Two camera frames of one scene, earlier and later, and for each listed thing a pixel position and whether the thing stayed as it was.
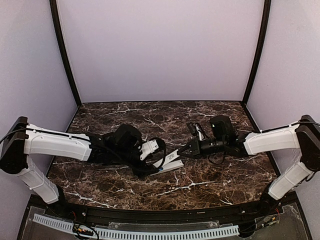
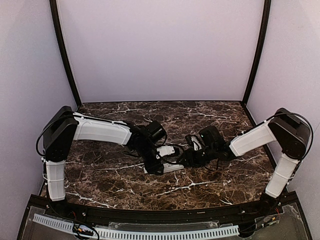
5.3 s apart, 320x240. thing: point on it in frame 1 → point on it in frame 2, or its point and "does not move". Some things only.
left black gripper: (141, 169) → (154, 166)
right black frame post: (262, 44) does not move
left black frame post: (55, 13) does not move
